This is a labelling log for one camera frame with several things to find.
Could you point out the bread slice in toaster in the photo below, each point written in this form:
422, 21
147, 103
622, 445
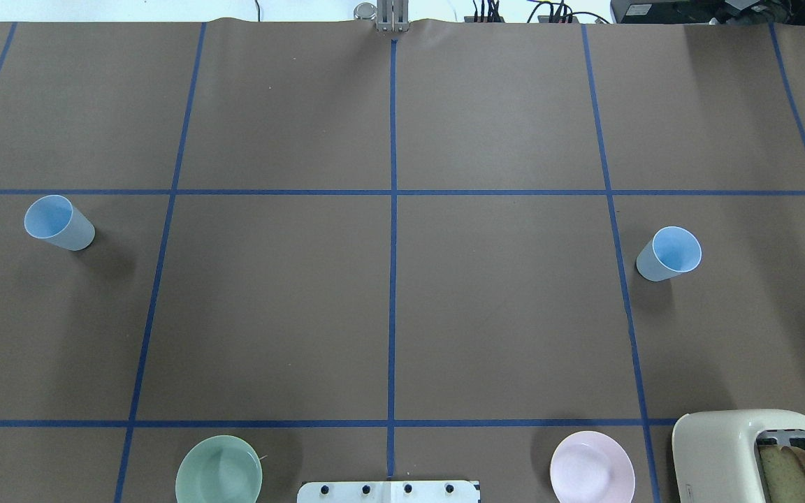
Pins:
783, 471

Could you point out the light blue plastic cup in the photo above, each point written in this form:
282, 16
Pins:
55, 220
671, 252

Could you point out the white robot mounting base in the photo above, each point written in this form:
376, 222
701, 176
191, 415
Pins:
391, 491

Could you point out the black device at table edge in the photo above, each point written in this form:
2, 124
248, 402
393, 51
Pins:
739, 13

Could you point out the cream toaster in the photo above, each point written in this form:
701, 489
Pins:
715, 453

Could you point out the green plastic bowl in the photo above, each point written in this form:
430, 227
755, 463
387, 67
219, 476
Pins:
223, 468

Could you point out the metal camera post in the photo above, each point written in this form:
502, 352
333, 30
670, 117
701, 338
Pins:
389, 16

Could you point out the pink plastic bowl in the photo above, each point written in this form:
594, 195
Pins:
591, 467

